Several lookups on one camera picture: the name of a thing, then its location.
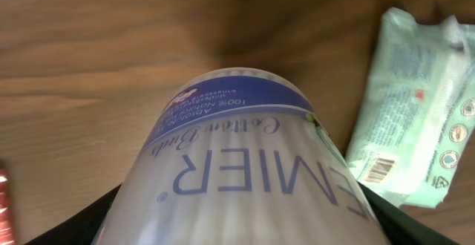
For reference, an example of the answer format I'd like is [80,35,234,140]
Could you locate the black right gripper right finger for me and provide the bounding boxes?
[359,183,458,245]

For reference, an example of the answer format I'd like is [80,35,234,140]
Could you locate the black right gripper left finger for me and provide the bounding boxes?
[26,184,121,245]

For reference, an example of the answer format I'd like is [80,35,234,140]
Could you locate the red white tube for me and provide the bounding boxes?
[0,169,16,245]

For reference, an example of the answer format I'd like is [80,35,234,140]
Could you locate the mint green wipes pack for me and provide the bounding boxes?
[346,8,474,209]

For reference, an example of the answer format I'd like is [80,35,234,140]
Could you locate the white cotton swab tub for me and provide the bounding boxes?
[94,68,388,245]

